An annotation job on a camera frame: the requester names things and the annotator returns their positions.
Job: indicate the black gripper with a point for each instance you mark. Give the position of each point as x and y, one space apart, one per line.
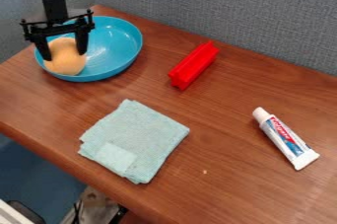
54 21

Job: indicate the yellow ball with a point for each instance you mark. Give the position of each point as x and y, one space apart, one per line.
67 61

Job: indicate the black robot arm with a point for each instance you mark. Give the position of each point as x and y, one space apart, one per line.
58 21

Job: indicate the blue plate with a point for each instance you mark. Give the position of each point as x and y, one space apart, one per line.
114 47

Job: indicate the red plastic block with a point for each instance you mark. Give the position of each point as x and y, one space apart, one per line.
194 64

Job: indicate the light blue folded cloth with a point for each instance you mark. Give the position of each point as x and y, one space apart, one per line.
133 140

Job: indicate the black white object corner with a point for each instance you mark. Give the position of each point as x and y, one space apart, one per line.
18 213

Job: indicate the white toothpaste tube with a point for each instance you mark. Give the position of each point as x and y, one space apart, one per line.
295 149

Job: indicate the grey table leg frame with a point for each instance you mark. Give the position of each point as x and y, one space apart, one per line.
95 209

